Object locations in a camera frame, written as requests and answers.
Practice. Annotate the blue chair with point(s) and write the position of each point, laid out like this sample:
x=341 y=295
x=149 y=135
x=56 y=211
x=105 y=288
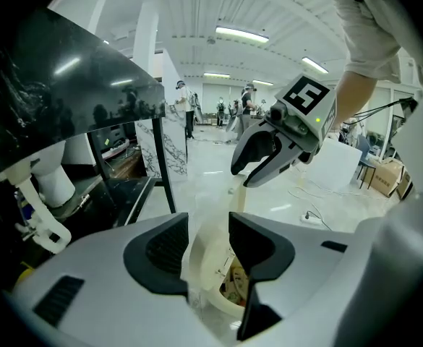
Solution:
x=363 y=150

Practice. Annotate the white sink basin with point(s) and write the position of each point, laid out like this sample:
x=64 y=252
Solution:
x=54 y=179

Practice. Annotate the white drain pipe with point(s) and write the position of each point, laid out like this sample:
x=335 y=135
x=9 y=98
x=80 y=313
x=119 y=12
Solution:
x=48 y=226

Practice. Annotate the black marble vanity table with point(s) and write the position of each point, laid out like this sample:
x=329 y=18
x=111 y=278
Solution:
x=70 y=85

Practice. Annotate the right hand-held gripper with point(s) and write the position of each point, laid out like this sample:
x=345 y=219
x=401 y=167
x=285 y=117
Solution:
x=305 y=121

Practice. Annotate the white plastic bag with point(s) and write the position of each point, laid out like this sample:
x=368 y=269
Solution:
x=207 y=251

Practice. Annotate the white marble cabinet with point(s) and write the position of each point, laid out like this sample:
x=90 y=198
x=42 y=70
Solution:
x=175 y=146

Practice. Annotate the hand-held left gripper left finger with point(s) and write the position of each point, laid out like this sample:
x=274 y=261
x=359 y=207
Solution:
x=117 y=302

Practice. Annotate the person's grey sweatshirt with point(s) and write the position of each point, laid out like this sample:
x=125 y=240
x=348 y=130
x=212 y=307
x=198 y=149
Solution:
x=370 y=24

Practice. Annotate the beige pedal trash bin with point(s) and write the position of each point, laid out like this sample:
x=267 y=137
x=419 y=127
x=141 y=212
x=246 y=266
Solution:
x=229 y=307

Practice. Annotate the person's right forearm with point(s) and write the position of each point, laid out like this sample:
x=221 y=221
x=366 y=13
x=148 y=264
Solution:
x=355 y=96

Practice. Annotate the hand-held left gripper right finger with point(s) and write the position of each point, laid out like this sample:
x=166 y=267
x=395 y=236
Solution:
x=312 y=284

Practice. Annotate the white power strip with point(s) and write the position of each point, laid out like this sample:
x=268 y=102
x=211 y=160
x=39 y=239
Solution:
x=312 y=219

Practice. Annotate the printed cardboard box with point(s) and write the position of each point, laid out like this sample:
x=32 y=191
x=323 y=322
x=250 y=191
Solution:
x=384 y=179

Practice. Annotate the ceiling tube light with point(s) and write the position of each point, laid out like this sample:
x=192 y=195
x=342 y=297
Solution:
x=262 y=82
x=216 y=74
x=242 y=34
x=315 y=65

